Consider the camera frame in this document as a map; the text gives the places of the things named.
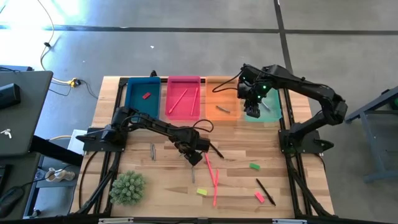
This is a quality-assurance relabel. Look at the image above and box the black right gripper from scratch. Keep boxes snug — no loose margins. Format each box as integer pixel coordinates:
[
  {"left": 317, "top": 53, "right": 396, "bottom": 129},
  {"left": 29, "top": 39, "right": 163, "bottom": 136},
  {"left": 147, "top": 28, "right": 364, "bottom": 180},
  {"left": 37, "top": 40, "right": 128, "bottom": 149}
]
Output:
[{"left": 238, "top": 64, "right": 272, "bottom": 119}]

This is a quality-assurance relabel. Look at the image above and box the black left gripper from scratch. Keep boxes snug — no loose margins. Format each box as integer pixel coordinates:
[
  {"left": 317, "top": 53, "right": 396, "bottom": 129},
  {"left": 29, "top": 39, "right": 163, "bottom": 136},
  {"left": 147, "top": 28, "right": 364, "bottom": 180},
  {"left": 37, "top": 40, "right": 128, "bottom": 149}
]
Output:
[{"left": 170, "top": 127, "right": 205, "bottom": 167}]

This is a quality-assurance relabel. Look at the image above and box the black pen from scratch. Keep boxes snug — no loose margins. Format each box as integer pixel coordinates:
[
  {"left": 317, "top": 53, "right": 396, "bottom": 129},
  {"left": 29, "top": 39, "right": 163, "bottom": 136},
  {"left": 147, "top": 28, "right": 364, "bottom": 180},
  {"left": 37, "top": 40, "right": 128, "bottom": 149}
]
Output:
[
  {"left": 255, "top": 177, "right": 277, "bottom": 207},
  {"left": 208, "top": 143, "right": 225, "bottom": 159}
]

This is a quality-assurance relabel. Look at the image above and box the teal plastic bin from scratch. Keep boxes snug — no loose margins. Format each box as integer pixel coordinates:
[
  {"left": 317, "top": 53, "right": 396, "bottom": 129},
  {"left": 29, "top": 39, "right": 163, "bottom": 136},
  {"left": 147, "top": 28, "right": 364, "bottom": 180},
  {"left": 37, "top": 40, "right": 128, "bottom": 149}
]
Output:
[{"left": 243, "top": 83, "right": 283, "bottom": 123}]

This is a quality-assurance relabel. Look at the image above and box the orange plastic bin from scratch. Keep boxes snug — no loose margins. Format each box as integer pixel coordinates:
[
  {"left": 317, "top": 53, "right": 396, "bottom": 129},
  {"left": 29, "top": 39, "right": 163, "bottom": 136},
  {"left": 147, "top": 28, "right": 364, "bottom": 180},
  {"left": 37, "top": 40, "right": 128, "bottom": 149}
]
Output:
[{"left": 205, "top": 76, "right": 242, "bottom": 121}]

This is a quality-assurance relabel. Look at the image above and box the pink plastic bin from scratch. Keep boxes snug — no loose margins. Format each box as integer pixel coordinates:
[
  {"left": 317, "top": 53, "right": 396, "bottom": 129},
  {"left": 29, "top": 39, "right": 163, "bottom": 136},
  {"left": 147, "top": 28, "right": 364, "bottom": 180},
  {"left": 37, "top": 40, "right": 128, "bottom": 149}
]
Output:
[{"left": 164, "top": 75, "right": 202, "bottom": 121}]

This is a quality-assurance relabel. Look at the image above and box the blue plastic bin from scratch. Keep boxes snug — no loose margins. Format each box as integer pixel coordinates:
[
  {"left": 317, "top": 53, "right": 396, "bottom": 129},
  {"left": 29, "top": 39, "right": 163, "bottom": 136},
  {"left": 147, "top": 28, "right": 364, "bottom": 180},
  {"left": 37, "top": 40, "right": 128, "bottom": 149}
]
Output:
[{"left": 124, "top": 77, "right": 162, "bottom": 123}]

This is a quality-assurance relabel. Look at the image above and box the small green artificial plant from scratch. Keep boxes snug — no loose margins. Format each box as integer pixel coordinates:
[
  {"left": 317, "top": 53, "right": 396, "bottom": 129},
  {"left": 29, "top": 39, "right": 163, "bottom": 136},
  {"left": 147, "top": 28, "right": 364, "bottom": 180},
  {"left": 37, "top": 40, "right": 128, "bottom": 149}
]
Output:
[{"left": 108, "top": 170, "right": 147, "bottom": 207}]

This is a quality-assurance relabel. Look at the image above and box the blue-grey metal stand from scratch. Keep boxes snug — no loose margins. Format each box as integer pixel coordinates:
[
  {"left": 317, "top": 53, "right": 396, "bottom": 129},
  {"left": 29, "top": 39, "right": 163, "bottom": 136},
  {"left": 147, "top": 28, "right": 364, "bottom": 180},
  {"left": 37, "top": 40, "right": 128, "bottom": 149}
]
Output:
[{"left": 343, "top": 86, "right": 398, "bottom": 184}]

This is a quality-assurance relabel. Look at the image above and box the white box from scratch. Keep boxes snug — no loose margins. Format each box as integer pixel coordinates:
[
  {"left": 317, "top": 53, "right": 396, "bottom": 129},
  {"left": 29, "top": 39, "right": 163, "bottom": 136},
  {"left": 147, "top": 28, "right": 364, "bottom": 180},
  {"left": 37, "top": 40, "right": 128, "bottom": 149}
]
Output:
[{"left": 67, "top": 129, "right": 88, "bottom": 156}]

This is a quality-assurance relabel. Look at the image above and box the beige plastic holder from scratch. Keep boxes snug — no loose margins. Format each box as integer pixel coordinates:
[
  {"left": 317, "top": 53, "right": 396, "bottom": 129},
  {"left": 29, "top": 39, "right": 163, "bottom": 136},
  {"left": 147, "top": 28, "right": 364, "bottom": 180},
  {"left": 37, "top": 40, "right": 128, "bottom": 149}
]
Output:
[{"left": 45, "top": 167, "right": 76, "bottom": 183}]

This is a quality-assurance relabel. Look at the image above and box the black desk support beam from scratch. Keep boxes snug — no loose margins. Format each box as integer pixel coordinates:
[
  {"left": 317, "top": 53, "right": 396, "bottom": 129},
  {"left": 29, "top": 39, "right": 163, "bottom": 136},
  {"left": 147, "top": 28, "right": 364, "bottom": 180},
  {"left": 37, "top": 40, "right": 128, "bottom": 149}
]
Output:
[{"left": 29, "top": 135, "right": 85, "bottom": 167}]

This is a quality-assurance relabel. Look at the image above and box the grey desk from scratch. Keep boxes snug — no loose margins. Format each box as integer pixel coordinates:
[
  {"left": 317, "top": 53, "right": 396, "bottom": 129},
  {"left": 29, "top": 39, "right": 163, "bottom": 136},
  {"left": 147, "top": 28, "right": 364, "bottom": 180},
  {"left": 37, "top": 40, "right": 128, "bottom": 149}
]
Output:
[{"left": 0, "top": 70, "right": 54, "bottom": 157}]

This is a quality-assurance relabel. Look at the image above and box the black box device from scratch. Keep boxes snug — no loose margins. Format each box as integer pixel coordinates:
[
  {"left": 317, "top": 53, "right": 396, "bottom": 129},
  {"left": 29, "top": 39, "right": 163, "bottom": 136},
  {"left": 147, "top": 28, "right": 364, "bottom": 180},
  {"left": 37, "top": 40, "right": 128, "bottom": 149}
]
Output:
[{"left": 0, "top": 83, "right": 22, "bottom": 110}]

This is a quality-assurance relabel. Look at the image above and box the flat black device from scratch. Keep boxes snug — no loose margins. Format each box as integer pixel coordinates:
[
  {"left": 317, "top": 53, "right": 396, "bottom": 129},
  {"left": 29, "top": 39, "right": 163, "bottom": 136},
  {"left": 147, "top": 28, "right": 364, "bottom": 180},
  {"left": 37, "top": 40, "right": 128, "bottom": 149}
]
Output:
[{"left": 0, "top": 64, "right": 34, "bottom": 73}]

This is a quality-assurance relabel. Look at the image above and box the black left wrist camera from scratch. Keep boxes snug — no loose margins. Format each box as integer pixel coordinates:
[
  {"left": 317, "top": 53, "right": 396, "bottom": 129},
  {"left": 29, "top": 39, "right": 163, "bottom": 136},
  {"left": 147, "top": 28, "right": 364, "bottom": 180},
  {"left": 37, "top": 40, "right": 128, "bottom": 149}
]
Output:
[{"left": 196, "top": 136, "right": 212, "bottom": 154}]

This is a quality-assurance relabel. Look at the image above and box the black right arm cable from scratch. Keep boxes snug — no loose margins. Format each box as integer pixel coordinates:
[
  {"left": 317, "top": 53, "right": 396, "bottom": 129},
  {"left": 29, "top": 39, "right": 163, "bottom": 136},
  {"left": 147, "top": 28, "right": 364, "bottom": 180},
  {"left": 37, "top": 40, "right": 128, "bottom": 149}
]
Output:
[{"left": 212, "top": 70, "right": 245, "bottom": 93}]

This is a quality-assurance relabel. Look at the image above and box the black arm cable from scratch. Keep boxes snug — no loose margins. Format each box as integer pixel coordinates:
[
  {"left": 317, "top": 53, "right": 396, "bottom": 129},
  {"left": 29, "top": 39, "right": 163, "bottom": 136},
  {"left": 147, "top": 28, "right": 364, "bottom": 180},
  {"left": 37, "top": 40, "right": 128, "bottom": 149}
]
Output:
[
  {"left": 183, "top": 119, "right": 215, "bottom": 134},
  {"left": 212, "top": 70, "right": 245, "bottom": 93}
]

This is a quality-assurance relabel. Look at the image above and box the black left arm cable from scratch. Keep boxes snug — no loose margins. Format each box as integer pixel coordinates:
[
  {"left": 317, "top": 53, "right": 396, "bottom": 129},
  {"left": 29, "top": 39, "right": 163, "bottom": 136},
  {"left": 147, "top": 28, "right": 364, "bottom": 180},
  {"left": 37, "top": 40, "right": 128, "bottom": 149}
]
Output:
[{"left": 183, "top": 119, "right": 215, "bottom": 134}]

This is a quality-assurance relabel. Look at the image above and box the silver metal bracket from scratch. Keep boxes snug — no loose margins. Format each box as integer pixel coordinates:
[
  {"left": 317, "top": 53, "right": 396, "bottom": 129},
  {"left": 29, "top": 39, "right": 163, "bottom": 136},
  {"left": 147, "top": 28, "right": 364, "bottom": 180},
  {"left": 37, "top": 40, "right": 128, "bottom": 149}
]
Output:
[
  {"left": 272, "top": 218, "right": 307, "bottom": 224},
  {"left": 98, "top": 217, "right": 134, "bottom": 224}
]

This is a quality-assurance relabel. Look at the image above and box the thin floor power cable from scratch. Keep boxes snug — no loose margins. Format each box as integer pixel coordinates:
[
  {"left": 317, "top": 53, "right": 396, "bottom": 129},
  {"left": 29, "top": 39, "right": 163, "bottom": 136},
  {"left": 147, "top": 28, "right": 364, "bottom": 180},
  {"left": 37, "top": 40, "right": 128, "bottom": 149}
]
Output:
[{"left": 36, "top": 0, "right": 99, "bottom": 100}]

